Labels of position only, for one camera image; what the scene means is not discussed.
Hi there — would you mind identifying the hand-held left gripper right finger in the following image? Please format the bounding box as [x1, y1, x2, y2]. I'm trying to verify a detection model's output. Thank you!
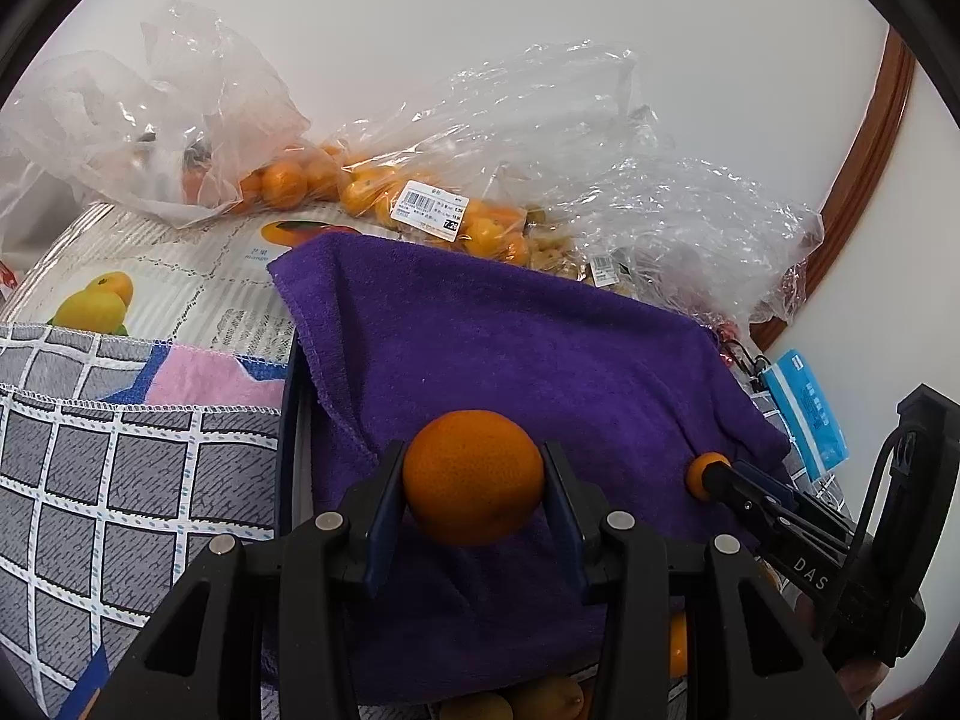
[540, 441, 863, 720]

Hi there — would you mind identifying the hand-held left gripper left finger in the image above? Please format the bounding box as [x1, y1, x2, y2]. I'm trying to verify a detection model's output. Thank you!
[75, 441, 410, 720]

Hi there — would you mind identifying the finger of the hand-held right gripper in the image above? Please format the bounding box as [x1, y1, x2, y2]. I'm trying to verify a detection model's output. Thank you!
[729, 459, 856, 541]
[705, 472, 845, 602]

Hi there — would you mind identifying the tiny orange kumquat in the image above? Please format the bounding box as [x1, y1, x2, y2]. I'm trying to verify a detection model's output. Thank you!
[688, 453, 732, 502]

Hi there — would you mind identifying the large dimpled mandarin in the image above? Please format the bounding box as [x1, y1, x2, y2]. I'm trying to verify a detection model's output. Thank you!
[403, 410, 546, 547]

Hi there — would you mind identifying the purple towel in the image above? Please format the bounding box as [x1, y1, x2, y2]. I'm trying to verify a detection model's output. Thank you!
[261, 231, 796, 706]

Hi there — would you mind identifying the person's right hand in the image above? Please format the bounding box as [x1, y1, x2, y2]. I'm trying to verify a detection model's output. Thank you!
[791, 589, 897, 700]

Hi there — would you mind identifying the blue packet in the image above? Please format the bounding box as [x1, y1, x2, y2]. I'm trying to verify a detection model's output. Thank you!
[754, 349, 852, 481]

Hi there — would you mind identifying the pile of small red fruit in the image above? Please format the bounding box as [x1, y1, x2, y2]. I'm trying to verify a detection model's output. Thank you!
[705, 259, 811, 376]

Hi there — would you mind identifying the smooth shiny orange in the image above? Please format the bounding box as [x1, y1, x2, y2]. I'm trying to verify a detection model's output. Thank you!
[667, 611, 689, 680]

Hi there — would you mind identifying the small olive yellow fruit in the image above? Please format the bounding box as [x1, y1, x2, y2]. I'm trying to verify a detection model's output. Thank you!
[510, 676, 586, 720]
[439, 692, 515, 720]

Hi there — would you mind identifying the pile of bagged brown fruit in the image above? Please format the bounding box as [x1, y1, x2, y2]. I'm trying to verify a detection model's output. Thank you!
[525, 221, 627, 293]

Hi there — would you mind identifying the clear plastic bag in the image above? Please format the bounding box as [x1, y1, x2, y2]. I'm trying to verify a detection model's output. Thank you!
[0, 4, 312, 230]
[525, 157, 826, 331]
[322, 45, 676, 271]

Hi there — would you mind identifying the pile of bagged small oranges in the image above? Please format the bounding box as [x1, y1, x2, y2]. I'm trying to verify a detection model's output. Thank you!
[339, 157, 532, 267]
[180, 142, 342, 215]

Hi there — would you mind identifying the grey checked blanket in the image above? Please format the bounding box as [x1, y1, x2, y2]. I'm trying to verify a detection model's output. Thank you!
[0, 322, 301, 720]

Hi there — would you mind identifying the fruit print white sheet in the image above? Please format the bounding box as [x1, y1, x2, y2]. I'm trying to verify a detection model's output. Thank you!
[7, 202, 301, 368]

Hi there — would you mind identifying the black wire frame object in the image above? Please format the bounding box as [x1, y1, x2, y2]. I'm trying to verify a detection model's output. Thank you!
[720, 337, 773, 395]

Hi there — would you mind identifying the black cable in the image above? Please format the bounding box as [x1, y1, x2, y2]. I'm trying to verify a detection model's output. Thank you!
[851, 420, 927, 563]

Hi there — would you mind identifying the brown wooden door frame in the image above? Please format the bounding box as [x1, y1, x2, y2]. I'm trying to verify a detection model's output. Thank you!
[750, 26, 917, 350]

